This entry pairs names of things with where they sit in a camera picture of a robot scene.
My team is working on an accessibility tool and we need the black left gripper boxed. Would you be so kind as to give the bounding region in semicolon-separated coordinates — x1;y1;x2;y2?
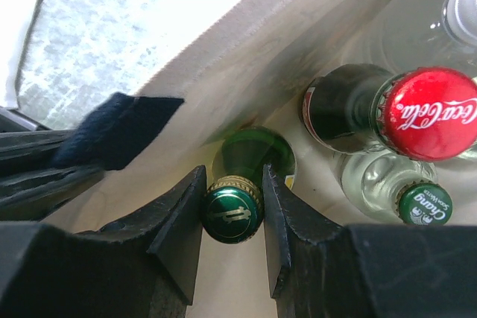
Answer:
1;109;104;221

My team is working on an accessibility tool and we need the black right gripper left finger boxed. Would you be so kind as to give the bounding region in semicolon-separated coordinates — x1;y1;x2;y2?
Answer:
80;165;206;305

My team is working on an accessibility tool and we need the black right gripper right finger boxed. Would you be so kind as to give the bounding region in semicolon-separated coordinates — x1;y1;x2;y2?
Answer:
262;165;341;299

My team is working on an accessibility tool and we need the green beer bottle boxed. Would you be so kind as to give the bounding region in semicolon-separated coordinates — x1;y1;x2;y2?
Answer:
200;127;297;244

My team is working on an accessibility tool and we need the clear Chang soda bottle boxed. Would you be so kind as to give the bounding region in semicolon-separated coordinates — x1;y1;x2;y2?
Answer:
332;150;453;226

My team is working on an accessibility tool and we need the dark cola bottle red cap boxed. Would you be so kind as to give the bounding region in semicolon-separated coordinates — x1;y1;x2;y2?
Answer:
302;64;476;162

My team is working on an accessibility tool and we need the beige canvas tote bag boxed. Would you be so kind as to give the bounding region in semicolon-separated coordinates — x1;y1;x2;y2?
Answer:
48;0;477;318

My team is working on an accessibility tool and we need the clear water bottle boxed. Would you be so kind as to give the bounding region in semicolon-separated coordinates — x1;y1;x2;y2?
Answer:
363;0;476;77

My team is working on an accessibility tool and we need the folded white cloth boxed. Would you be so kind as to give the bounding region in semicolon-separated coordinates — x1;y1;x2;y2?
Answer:
1;0;43;109

